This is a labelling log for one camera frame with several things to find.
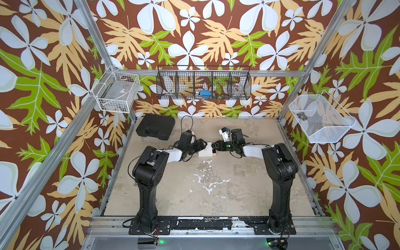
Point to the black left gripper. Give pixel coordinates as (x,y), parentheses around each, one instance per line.
(198,147)

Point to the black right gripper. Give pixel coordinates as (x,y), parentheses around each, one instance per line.
(220,146)

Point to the white sleeve jewelry box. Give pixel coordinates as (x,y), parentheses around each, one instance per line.
(206,152)

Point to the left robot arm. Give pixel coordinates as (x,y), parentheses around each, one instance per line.
(147,174)

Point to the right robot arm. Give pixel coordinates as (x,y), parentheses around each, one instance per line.
(280,167)

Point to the black hard case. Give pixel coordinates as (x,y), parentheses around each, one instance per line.
(156,126)

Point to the blue object in basket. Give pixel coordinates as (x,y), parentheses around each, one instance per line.
(205,94)

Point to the small metal object in basket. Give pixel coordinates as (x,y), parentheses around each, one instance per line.
(302,116)

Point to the white mesh basket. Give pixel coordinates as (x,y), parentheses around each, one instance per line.
(328,121)

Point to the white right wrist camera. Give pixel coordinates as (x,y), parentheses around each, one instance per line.
(225,133)

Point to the black wire basket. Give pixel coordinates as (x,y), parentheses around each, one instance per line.
(188,81)

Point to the white wire basket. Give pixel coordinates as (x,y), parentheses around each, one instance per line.
(116,90)

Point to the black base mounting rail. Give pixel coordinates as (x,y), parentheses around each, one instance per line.
(212,224)

